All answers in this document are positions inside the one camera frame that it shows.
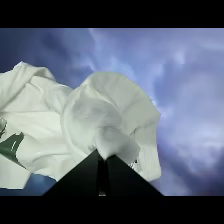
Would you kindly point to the white T-shirt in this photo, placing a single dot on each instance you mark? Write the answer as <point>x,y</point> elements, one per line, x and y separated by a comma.
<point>100,110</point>

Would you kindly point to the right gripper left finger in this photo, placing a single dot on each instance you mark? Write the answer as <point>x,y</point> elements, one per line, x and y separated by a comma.
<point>81,181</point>

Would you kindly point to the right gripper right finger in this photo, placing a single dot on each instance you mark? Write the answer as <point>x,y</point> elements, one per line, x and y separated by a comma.
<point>130,183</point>

